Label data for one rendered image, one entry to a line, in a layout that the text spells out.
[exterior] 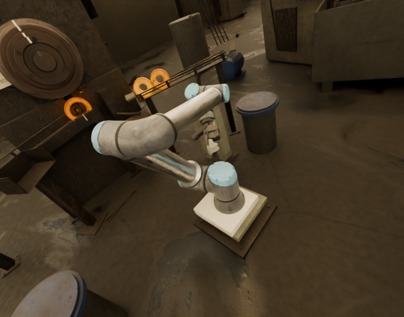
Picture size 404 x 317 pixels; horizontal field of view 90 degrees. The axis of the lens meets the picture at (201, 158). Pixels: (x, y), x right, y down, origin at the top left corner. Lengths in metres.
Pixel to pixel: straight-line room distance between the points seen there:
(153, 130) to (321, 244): 1.05
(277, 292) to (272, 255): 0.17
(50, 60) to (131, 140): 1.17
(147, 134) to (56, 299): 0.78
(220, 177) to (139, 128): 0.56
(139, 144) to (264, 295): 0.93
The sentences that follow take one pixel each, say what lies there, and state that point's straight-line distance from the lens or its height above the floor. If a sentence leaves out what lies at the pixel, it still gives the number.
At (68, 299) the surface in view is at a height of 0.43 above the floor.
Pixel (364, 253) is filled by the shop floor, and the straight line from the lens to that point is 1.34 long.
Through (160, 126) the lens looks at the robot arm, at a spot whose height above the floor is 0.90.
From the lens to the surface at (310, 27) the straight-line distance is 3.12.
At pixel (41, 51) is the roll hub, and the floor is 1.17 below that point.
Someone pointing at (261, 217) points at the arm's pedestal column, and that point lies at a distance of 1.36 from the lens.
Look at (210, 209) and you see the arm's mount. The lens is 1.26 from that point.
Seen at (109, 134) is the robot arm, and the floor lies 0.92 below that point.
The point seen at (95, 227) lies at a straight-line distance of 1.91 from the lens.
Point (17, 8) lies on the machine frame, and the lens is 1.97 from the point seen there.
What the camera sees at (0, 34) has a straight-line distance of 1.79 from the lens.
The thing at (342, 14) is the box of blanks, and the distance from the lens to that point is 2.34.
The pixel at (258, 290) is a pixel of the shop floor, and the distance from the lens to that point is 1.22.
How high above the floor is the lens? 1.17
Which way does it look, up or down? 38 degrees down
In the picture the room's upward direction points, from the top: 21 degrees counter-clockwise
